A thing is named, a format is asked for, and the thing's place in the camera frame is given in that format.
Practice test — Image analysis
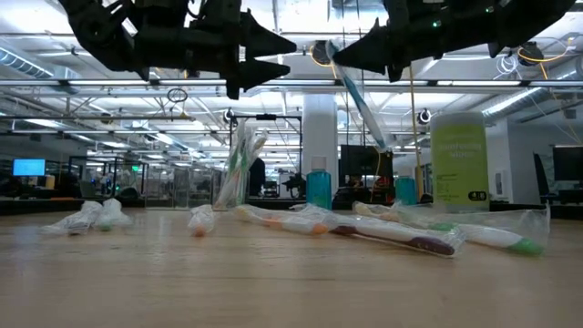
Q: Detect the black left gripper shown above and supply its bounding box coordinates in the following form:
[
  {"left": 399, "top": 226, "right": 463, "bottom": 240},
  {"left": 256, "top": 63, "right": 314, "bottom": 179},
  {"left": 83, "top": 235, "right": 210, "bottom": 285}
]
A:
[{"left": 136, "top": 10, "right": 298, "bottom": 99}]

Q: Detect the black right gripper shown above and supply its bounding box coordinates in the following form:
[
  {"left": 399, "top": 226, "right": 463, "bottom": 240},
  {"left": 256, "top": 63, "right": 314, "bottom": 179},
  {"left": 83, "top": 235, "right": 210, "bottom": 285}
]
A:
[{"left": 332, "top": 0, "right": 503, "bottom": 84}]

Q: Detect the blue mouthwash bottle white cap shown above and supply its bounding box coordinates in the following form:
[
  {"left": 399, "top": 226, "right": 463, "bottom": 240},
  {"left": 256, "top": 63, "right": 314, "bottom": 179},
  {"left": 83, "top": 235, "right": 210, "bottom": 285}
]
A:
[
  {"left": 305, "top": 156, "right": 332, "bottom": 210},
  {"left": 394, "top": 166, "right": 418, "bottom": 206}
]

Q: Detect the black cage station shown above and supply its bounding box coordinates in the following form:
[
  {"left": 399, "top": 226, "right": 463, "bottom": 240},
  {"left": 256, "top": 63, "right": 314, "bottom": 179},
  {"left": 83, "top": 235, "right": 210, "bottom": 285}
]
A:
[{"left": 67, "top": 155, "right": 149, "bottom": 204}]

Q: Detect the black wide monitor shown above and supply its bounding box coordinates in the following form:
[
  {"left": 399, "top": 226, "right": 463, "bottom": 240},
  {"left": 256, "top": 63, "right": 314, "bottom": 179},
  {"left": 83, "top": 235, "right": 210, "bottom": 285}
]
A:
[{"left": 339, "top": 144, "right": 394, "bottom": 179}]

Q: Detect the green disinfecting wipes canister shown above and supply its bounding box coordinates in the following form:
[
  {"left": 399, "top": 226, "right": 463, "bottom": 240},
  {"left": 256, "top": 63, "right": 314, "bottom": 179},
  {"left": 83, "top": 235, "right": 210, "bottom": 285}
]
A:
[{"left": 429, "top": 111, "right": 491, "bottom": 214}]

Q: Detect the blue lit monitor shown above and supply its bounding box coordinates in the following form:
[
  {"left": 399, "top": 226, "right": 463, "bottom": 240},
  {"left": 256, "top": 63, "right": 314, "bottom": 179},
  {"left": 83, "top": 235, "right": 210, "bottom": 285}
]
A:
[{"left": 12, "top": 158, "right": 47, "bottom": 178}]

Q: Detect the black gantry frame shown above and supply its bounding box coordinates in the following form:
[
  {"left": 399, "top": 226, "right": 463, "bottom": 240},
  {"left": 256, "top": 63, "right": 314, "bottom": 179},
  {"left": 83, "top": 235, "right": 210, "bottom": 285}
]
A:
[{"left": 229, "top": 113, "right": 304, "bottom": 201}]

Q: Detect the yellow hanging cable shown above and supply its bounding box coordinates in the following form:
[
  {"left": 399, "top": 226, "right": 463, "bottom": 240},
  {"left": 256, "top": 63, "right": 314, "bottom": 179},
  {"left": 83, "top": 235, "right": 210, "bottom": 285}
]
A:
[{"left": 408, "top": 67, "right": 424, "bottom": 201}]

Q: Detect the black hanging cable ring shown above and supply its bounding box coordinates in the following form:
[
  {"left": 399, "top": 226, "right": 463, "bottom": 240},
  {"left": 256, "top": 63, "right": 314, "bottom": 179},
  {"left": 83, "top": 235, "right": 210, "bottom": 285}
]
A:
[{"left": 166, "top": 87, "right": 189, "bottom": 104}]

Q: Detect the thin yellow cable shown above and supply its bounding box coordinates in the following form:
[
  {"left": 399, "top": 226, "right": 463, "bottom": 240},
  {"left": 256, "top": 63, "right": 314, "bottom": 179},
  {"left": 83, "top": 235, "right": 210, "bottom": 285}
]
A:
[{"left": 371, "top": 145, "right": 383, "bottom": 201}]

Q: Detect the black aluminium rig frame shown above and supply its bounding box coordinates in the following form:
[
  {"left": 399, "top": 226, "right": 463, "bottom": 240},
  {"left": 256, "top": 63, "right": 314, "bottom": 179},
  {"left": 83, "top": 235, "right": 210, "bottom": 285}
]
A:
[{"left": 0, "top": 196, "right": 583, "bottom": 220}]

